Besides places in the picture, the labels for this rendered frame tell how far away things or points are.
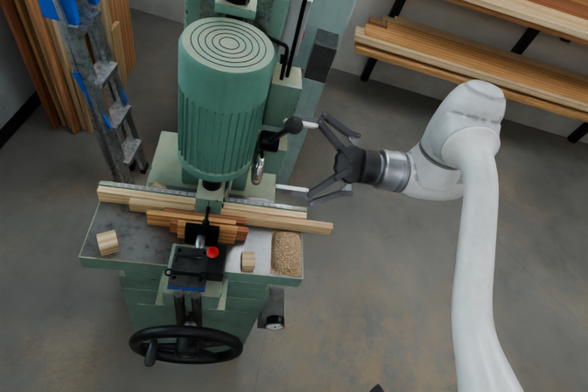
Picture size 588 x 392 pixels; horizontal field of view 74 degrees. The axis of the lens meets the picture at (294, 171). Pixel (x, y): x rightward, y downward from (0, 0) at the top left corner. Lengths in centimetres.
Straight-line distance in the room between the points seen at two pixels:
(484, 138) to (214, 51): 49
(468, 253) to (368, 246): 172
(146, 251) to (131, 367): 91
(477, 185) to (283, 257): 61
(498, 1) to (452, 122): 204
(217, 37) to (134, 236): 63
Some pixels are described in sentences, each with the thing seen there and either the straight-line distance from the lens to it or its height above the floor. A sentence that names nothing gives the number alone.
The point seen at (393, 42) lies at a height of 62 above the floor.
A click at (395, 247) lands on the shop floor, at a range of 247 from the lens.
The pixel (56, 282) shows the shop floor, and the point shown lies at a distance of 215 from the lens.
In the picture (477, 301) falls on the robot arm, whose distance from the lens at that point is 70.
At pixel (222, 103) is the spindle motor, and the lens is 71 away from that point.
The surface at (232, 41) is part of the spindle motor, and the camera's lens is 75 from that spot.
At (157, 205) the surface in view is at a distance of 117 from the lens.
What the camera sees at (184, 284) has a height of 99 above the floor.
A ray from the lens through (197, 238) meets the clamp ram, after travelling 109.
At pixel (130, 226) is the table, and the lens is 118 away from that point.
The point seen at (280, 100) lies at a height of 125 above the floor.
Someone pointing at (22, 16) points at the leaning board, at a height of 71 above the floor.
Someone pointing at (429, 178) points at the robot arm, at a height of 137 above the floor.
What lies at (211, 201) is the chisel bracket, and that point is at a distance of 103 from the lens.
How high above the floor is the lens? 192
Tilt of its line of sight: 49 degrees down
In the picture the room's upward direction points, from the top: 21 degrees clockwise
